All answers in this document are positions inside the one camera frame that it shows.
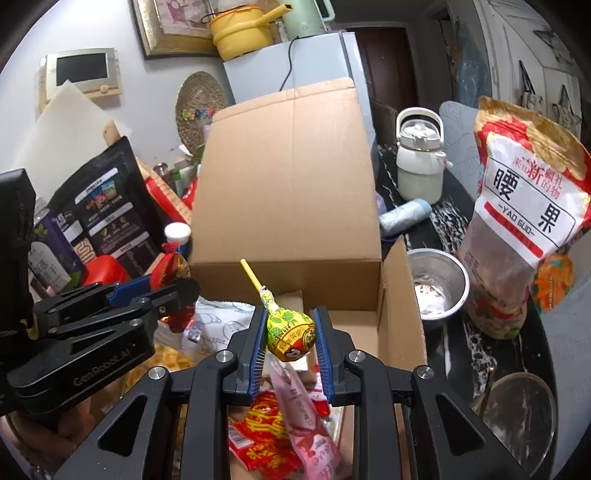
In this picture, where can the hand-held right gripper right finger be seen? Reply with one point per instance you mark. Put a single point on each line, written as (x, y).
(322, 355)

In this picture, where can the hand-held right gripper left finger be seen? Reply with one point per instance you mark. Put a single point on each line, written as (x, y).
(258, 355)

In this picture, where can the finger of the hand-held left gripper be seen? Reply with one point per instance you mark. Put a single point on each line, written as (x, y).
(131, 286)
(175, 295)

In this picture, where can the small red candy packet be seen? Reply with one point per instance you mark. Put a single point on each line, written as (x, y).
(173, 272)

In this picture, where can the yellow green lollipop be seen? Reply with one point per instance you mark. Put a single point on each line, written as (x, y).
(291, 339)

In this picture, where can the white bread packet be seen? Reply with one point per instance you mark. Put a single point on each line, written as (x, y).
(221, 323)

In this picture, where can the clear waffle packet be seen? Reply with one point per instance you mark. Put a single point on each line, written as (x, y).
(173, 362)

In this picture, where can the red gold snack packet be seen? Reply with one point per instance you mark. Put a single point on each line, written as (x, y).
(263, 429)

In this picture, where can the pink snack packet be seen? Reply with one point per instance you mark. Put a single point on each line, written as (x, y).
(309, 434)

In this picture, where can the large cardboard box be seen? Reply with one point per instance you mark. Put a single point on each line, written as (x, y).
(286, 184)

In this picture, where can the person's left hand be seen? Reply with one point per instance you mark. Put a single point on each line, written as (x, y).
(51, 427)

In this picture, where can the red plastic container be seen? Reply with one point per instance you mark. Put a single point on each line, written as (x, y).
(104, 272)

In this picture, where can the small white bottle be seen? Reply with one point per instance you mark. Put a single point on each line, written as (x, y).
(178, 233)

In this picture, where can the purple snack bag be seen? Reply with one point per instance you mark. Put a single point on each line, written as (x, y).
(51, 258)

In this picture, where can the black printed bag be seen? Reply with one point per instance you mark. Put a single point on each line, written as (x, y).
(111, 203)

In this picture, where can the red packaging bag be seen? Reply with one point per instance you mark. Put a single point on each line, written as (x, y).
(166, 198)

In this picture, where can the steel bowl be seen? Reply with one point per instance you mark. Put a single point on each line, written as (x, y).
(438, 286)

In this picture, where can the wooden board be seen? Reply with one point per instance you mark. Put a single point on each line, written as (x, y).
(111, 133)

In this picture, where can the white board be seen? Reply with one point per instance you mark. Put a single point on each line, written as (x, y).
(69, 134)

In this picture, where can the glass mug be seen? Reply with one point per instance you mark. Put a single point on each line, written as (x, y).
(521, 415)

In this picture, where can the white thermos jug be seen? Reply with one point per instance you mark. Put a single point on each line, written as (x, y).
(420, 170)

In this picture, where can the red white nut bag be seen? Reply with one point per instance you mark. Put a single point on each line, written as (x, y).
(521, 217)

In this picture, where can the framed picture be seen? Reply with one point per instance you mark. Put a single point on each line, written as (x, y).
(161, 32)

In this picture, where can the chair with light blue cover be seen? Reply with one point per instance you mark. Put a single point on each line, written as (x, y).
(457, 134)

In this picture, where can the yellow pot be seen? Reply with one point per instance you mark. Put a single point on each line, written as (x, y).
(244, 32)

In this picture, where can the white fridge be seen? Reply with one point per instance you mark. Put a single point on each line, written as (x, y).
(318, 60)

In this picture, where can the brown door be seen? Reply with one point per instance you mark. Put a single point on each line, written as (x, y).
(388, 60)

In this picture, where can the green electric kettle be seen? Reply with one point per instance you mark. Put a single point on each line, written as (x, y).
(304, 16)

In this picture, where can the wall intercom monitor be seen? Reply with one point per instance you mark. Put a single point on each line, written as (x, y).
(81, 69)

